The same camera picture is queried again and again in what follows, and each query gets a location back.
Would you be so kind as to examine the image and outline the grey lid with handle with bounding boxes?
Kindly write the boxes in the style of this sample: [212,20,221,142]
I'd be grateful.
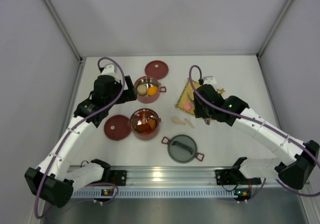
[161,134,205,164]

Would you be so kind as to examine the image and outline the lower dark red lid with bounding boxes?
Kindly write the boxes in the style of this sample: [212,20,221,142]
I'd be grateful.
[103,115,132,141]

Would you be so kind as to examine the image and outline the upper dark red lid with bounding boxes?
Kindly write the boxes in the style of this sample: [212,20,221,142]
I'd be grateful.
[144,60,169,80]

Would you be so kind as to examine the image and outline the beige spoon head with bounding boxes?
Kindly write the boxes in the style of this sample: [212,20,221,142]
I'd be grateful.
[171,117,186,125]

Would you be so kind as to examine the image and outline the red sausage toy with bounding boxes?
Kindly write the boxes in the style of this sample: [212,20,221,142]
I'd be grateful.
[134,126,153,135]

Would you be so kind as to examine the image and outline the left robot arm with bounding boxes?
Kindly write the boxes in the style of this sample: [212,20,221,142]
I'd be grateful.
[24,74,137,208]

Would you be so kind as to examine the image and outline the camera mount white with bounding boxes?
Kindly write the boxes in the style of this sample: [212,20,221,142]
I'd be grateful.
[203,76,217,89]
[100,64,122,82]

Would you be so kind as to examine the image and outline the pink steel pot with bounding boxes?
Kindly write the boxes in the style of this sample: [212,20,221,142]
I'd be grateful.
[134,76,167,104]
[129,108,162,141]

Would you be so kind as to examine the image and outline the left camera mount white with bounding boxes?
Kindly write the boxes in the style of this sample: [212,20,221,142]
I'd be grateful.
[100,64,122,82]

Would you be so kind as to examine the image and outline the right camera mount white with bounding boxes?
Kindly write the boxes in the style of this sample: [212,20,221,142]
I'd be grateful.
[203,76,217,89]

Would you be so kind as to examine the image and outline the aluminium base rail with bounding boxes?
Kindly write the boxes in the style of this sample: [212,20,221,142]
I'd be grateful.
[64,165,311,200]

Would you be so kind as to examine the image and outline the bamboo tray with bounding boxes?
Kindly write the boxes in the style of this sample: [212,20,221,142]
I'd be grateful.
[174,77,225,122]

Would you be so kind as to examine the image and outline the orange toy fruit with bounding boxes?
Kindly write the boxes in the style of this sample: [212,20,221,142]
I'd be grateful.
[147,86,158,96]

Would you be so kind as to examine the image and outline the beige spoon handle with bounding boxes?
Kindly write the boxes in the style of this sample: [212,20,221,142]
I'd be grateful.
[184,118,196,129]

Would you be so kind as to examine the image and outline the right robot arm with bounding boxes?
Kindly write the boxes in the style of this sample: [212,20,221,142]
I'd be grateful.
[193,84,320,190]

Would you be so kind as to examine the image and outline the dark red lid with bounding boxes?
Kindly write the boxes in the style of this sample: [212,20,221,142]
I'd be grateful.
[144,60,169,80]
[103,115,132,141]

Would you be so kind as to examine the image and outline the pink round toy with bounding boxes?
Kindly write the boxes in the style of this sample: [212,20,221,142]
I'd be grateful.
[183,103,192,110]

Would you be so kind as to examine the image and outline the metal tongs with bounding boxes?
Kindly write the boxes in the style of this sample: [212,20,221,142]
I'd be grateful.
[187,93,211,125]

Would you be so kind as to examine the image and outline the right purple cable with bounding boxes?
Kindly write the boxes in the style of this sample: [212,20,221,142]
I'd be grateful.
[188,64,320,205]

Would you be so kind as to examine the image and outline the toy shrimp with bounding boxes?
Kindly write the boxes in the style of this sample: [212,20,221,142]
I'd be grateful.
[141,112,148,125]

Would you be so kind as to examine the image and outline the fried cutlet toy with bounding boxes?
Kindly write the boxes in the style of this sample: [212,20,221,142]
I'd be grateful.
[147,119,158,130]

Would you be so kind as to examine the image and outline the upper pink steel pot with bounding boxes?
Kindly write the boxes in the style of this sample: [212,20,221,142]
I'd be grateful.
[134,76,167,104]

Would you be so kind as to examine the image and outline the lower pink steel pot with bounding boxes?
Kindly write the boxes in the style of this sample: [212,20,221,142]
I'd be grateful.
[129,108,162,141]

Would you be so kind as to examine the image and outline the white rice ball toy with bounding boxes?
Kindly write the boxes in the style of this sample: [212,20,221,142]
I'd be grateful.
[137,84,148,95]

